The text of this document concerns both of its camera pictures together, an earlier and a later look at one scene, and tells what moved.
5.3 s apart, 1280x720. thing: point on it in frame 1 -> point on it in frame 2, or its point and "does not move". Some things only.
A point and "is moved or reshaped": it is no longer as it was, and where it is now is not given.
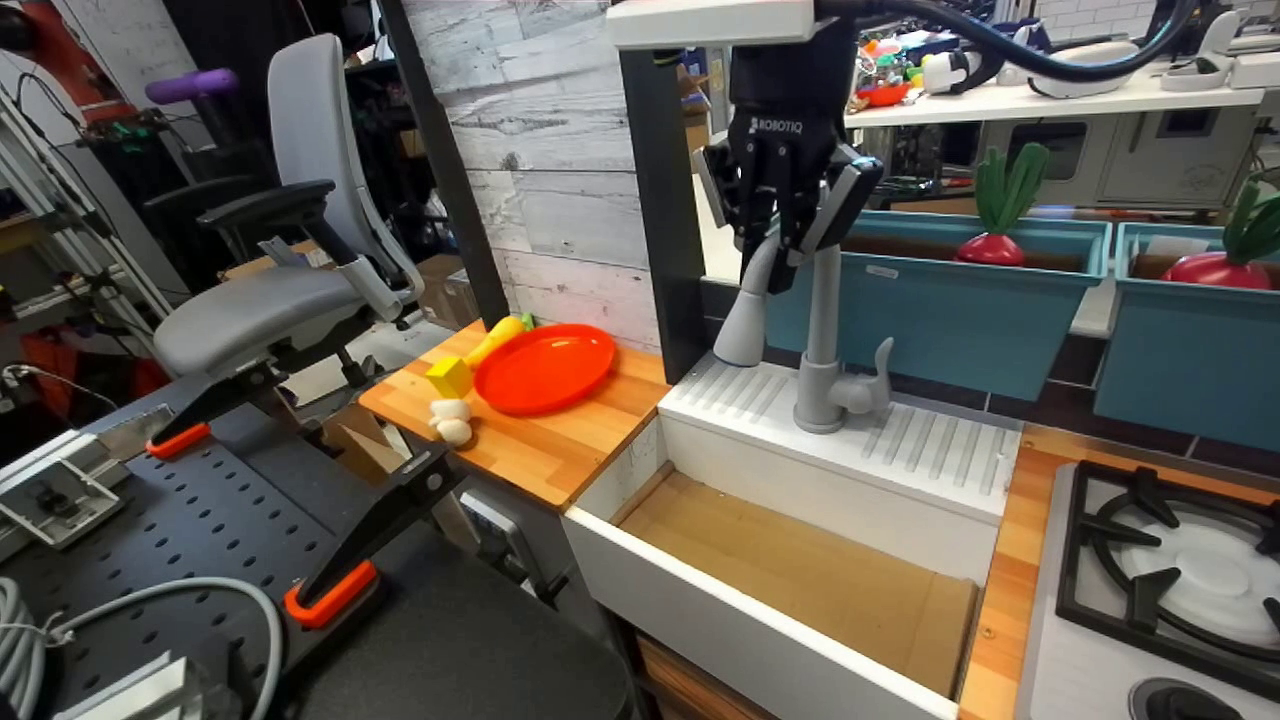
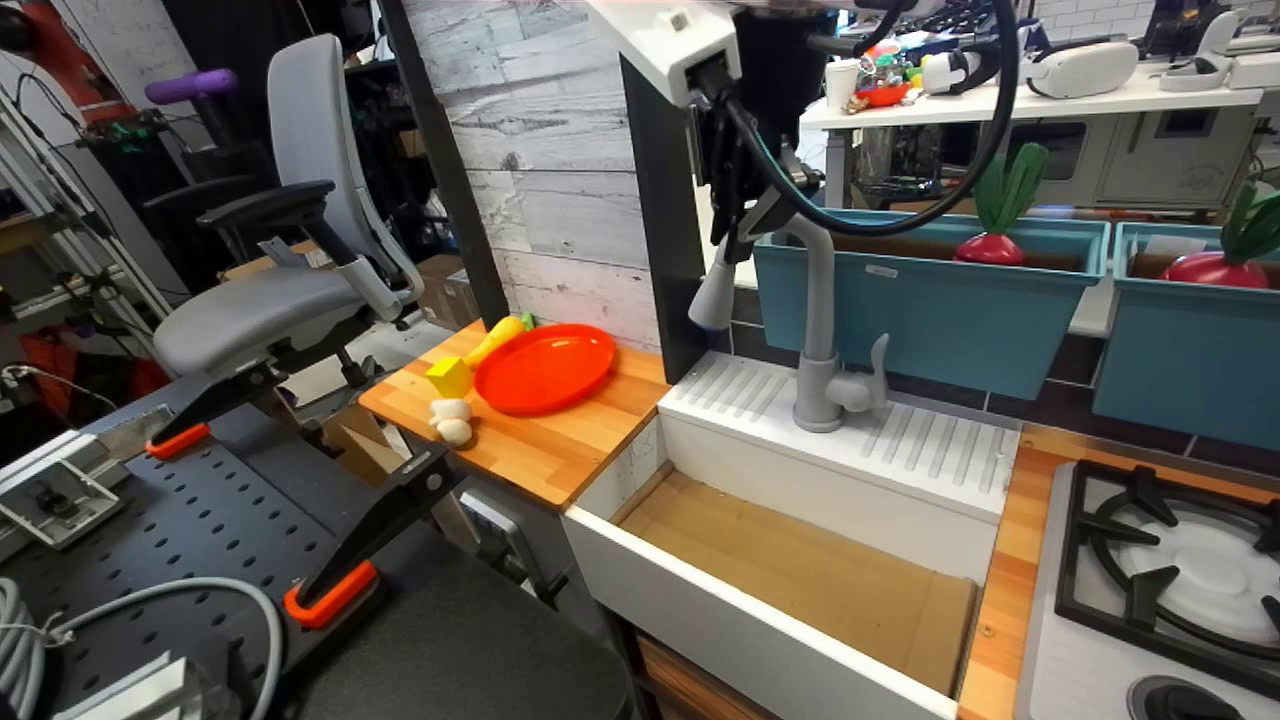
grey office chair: (284, 328) does not move
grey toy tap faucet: (825, 403) is moved or reshaped
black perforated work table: (288, 564) does not move
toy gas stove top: (1157, 597) does not move
